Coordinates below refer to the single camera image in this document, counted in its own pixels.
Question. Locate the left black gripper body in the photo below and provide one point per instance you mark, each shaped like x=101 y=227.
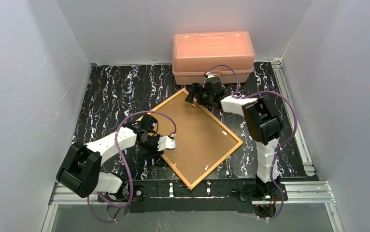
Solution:
x=151 y=144

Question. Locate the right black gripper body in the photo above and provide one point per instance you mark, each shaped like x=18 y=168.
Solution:
x=196 y=94

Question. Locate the brown cardboard backing board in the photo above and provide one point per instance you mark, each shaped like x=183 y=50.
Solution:
x=197 y=141

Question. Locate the yellow wooden picture frame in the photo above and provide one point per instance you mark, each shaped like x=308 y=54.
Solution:
x=204 y=177

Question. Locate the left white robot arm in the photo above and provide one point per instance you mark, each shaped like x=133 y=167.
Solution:
x=80 y=170

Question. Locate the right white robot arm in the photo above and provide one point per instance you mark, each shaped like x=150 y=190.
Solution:
x=264 y=126

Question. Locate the orange plastic storage box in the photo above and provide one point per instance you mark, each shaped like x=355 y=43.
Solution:
x=228 y=55

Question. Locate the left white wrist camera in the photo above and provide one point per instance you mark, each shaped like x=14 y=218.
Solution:
x=166 y=143

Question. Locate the aluminium side rail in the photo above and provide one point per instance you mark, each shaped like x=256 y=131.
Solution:
x=302 y=147

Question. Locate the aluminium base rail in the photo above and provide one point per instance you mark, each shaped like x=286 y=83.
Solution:
x=294 y=191

